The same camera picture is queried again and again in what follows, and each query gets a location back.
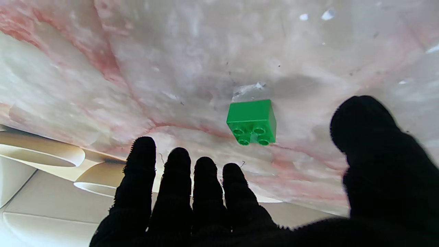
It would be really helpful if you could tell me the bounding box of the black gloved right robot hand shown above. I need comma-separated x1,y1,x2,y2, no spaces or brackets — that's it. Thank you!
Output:
89,95,439,247

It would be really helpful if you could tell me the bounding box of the beige sofa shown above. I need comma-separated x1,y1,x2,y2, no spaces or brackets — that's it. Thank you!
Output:
0,158,350,247

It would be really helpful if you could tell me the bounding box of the green toy brick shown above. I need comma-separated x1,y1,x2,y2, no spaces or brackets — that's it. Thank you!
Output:
226,99,277,146

